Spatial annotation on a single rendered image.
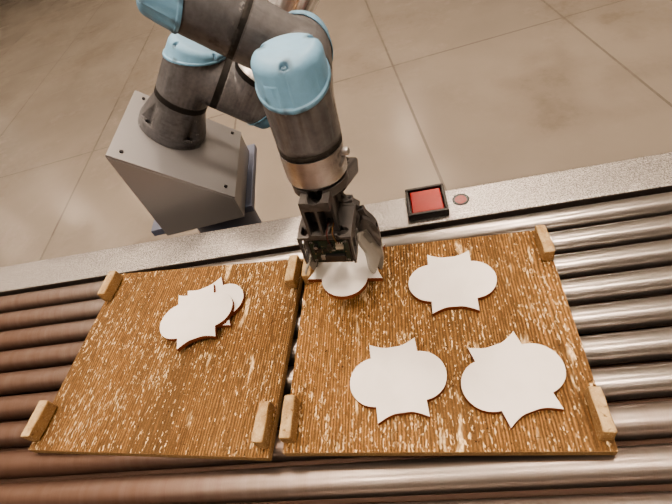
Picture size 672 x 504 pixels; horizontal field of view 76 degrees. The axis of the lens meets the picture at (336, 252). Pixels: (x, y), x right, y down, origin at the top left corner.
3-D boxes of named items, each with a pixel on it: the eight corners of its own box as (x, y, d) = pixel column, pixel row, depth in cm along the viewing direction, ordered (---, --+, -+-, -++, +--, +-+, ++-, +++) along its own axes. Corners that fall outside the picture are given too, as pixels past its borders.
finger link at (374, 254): (378, 292, 65) (343, 258, 59) (380, 262, 69) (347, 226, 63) (396, 287, 63) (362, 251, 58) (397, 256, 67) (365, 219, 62)
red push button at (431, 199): (409, 197, 87) (409, 192, 86) (440, 192, 86) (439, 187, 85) (413, 218, 83) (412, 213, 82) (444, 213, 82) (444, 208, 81)
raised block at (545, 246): (533, 235, 71) (534, 224, 69) (544, 234, 71) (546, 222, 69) (541, 263, 68) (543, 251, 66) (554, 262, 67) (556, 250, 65)
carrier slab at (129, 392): (123, 278, 92) (118, 273, 90) (306, 263, 82) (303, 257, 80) (34, 453, 69) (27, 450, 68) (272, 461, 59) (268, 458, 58)
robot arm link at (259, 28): (260, -23, 50) (250, 13, 43) (343, 25, 55) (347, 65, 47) (237, 38, 55) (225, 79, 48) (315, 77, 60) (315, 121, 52)
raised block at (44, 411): (50, 405, 73) (38, 399, 71) (59, 405, 72) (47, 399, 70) (31, 442, 69) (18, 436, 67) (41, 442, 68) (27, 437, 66)
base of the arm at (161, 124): (148, 99, 105) (158, 63, 99) (209, 126, 111) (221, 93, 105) (128, 131, 95) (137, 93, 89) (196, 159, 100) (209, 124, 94)
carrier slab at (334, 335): (310, 260, 82) (308, 254, 81) (542, 235, 73) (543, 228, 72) (285, 456, 59) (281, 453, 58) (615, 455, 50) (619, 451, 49)
